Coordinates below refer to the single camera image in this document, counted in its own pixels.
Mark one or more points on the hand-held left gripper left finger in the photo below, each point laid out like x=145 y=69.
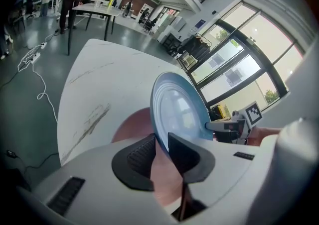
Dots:
x=129 y=169

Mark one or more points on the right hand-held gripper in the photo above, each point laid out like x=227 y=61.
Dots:
x=253 y=115

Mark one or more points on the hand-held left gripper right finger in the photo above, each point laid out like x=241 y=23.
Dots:
x=190 y=163

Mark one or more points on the blue plate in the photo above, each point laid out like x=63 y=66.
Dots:
x=179 y=109

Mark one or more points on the pink plate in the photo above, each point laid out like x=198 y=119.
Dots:
x=132 y=125

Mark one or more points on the person's right forearm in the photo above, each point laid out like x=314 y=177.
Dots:
x=264 y=136

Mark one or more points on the yellow case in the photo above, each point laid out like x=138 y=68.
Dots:
x=218 y=110

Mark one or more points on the black cart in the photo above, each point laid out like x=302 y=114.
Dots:
x=193 y=44

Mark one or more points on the white cabinet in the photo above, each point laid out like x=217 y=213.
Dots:
x=165 y=35

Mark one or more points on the white board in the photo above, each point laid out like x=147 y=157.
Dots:
x=179 y=23

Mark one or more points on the black power adapter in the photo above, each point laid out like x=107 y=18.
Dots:
x=11 y=154

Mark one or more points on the white power strip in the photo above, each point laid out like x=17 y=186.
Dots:
x=43 y=45
x=35 y=57

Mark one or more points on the grey table with black legs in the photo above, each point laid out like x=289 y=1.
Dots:
x=99 y=10

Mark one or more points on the black office chair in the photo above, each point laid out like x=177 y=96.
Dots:
x=30 y=7

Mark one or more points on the black window frame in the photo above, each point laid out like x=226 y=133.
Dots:
x=251 y=47

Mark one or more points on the blue wall poster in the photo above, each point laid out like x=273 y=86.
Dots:
x=200 y=24

